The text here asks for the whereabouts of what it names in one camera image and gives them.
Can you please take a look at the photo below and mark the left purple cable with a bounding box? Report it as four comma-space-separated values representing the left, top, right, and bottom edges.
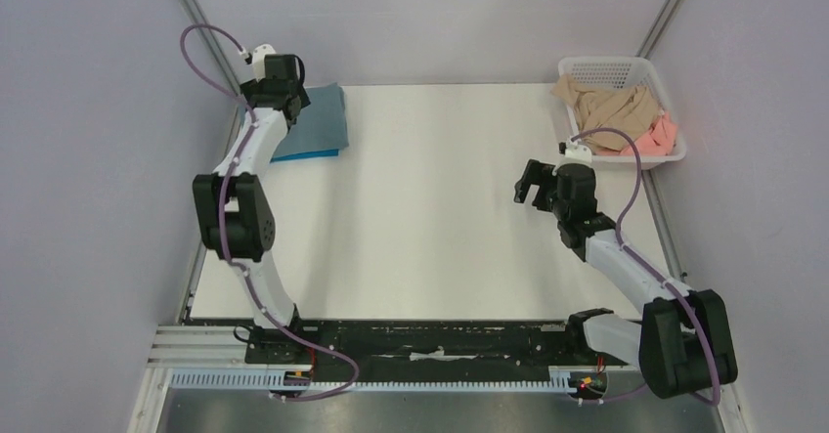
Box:
179, 24, 361, 406

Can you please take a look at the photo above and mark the pink t shirt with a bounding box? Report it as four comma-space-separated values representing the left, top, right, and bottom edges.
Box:
634, 110, 678, 156

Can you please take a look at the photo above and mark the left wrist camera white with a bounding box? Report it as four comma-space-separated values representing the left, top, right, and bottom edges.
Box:
239, 44, 277, 81

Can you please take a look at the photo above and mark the aluminium frame post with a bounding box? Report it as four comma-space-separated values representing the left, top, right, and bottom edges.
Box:
161, 0, 247, 99
636, 0, 683, 59

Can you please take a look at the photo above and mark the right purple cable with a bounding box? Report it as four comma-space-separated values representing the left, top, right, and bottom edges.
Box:
568, 126, 723, 408

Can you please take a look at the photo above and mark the white plastic laundry basket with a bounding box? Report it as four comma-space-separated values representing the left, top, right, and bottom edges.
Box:
551, 56, 687, 169

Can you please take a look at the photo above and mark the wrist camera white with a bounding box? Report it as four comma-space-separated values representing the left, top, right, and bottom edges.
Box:
239, 44, 277, 81
558, 141, 593, 166

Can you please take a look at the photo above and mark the right aluminium frame post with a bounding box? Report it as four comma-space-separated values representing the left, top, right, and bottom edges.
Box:
636, 0, 683, 59

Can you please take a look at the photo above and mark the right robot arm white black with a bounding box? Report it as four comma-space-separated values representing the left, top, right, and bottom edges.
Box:
514, 159, 739, 399

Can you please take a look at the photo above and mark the beige t shirt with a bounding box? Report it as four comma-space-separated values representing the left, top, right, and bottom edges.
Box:
551, 74, 662, 141

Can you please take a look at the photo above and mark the left aluminium frame post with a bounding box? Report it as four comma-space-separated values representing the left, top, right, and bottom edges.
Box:
161, 0, 247, 99

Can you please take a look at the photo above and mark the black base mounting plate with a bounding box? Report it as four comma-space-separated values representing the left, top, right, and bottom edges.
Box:
233, 319, 622, 385

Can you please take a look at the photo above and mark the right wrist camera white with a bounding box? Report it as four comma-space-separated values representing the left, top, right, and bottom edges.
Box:
558, 141, 593, 166

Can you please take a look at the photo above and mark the white cable duct strip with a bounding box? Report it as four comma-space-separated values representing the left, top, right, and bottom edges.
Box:
169, 368, 577, 394

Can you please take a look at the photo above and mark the grey-blue t shirt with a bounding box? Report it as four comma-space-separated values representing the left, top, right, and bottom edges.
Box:
272, 83, 349, 157

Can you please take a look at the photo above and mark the purple cable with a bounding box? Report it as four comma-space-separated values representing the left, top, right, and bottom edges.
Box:
568, 126, 723, 408
179, 24, 361, 406

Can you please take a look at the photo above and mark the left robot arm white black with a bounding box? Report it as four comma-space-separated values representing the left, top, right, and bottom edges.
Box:
193, 53, 310, 363

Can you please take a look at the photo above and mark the folded bright blue t shirt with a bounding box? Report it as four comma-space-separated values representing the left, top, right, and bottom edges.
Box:
270, 149, 340, 163

